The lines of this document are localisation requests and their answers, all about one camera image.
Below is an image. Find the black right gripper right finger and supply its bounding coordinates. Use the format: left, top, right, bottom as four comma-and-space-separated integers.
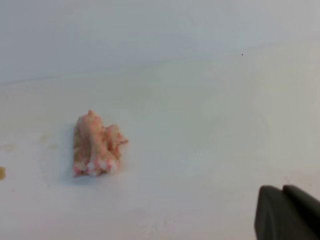
282, 185, 320, 240

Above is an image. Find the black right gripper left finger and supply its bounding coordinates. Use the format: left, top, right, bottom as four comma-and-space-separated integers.
254, 185, 305, 240

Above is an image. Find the pink white rag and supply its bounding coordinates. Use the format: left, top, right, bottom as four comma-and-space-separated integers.
72, 110, 129, 177

